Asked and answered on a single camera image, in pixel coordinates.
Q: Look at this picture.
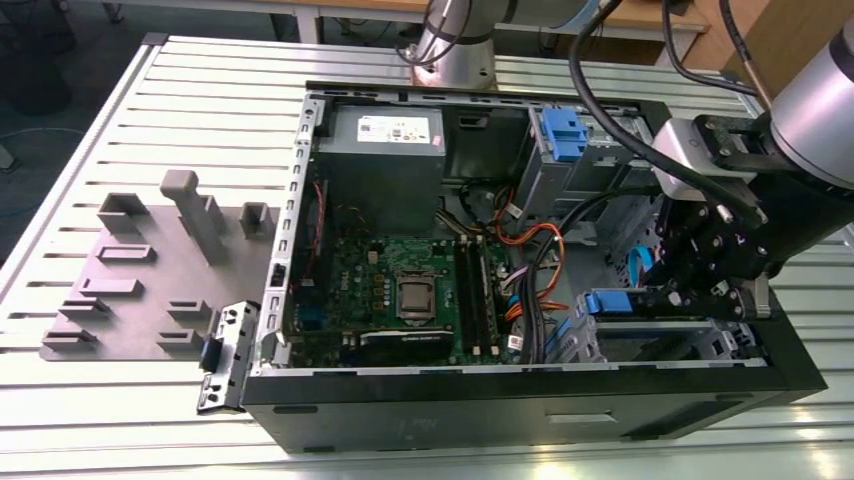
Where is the black cable bundle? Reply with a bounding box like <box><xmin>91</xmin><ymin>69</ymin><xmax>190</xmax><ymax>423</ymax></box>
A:
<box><xmin>513</xmin><ymin>184</ymin><xmax>662</xmax><ymax>362</ymax></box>

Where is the blue data wire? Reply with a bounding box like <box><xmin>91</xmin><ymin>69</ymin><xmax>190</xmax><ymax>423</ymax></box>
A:
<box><xmin>626</xmin><ymin>243</ymin><xmax>660</xmax><ymax>289</ymax></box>

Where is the grey metal drive cage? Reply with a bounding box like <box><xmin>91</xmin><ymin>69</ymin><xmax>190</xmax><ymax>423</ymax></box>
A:
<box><xmin>520</xmin><ymin>102</ymin><xmax>670</xmax><ymax>222</ymax></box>

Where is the long black camera cable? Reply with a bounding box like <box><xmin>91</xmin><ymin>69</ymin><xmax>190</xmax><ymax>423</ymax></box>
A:
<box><xmin>570</xmin><ymin>0</ymin><xmax>770</xmax><ymax>227</ymax></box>

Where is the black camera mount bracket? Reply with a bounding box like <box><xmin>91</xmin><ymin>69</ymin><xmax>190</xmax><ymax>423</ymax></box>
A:
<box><xmin>692</xmin><ymin>113</ymin><xmax>777</xmax><ymax>174</ymax></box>

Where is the wooden cabinet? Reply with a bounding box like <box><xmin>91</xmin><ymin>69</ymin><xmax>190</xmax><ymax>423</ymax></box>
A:
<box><xmin>684</xmin><ymin>0</ymin><xmax>854</xmax><ymax>139</ymax></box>

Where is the green motherboard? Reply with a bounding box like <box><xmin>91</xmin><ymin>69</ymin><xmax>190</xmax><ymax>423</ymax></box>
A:
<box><xmin>283</xmin><ymin>234</ymin><xmax>529</xmax><ymax>367</ymax></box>

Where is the hinged metal slot bracket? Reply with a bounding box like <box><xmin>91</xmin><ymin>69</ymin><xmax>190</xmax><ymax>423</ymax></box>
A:
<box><xmin>195</xmin><ymin>298</ymin><xmax>263</xmax><ymax>416</ymax></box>

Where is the silver CPU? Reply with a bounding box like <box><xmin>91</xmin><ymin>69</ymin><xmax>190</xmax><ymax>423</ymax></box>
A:
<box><xmin>398</xmin><ymin>282</ymin><xmax>440</xmax><ymax>314</ymax></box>

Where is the blue drive latch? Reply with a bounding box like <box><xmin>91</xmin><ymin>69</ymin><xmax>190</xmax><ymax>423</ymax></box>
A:
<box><xmin>541</xmin><ymin>107</ymin><xmax>592</xmax><ymax>164</ymax></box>

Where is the hard disk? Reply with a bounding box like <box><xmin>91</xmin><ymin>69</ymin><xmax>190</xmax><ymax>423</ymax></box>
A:
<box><xmin>546</xmin><ymin>289</ymin><xmax>720</xmax><ymax>364</ymax></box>

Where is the black RAM stick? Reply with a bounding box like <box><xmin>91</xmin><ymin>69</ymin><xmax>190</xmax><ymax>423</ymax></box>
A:
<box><xmin>472</xmin><ymin>233</ymin><xmax>504</xmax><ymax>352</ymax></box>

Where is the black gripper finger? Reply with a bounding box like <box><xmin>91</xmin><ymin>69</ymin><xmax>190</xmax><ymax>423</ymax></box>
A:
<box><xmin>650</xmin><ymin>197</ymin><xmax>710</xmax><ymax>302</ymax></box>
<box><xmin>637</xmin><ymin>276</ymin><xmax>777</xmax><ymax>323</ymax></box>

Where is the grey metal disk bay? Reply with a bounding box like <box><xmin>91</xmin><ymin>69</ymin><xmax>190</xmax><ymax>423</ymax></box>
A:
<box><xmin>570</xmin><ymin>287</ymin><xmax>766</xmax><ymax>364</ymax></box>

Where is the grey power supply unit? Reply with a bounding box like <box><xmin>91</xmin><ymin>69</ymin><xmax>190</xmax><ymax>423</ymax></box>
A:
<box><xmin>310</xmin><ymin>104</ymin><xmax>448</xmax><ymax>239</ymax></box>

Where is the orange yellow wire bundle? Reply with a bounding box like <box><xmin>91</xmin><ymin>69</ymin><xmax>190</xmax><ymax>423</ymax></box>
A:
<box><xmin>493</xmin><ymin>222</ymin><xmax>570</xmax><ymax>327</ymax></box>

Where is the black graphics card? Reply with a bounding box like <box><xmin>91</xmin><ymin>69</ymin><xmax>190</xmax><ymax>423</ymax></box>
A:
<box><xmin>357</xmin><ymin>327</ymin><xmax>460</xmax><ymax>364</ymax></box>

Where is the wooden desk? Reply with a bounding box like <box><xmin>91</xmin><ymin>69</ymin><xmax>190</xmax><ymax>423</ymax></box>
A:
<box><xmin>493</xmin><ymin>0</ymin><xmax>713</xmax><ymax>69</ymax></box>

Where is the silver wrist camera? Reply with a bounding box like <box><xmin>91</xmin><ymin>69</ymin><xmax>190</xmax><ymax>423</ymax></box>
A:
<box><xmin>652</xmin><ymin>119</ymin><xmax>713</xmax><ymax>202</ymax></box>

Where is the black open PC case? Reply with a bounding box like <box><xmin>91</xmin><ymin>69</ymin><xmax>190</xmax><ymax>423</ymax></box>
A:
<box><xmin>238</xmin><ymin>79</ymin><xmax>829</xmax><ymax>456</ymax></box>

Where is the thick black camera cable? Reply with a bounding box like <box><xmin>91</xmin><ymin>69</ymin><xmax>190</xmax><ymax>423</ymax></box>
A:
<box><xmin>718</xmin><ymin>0</ymin><xmax>780</xmax><ymax>106</ymax></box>

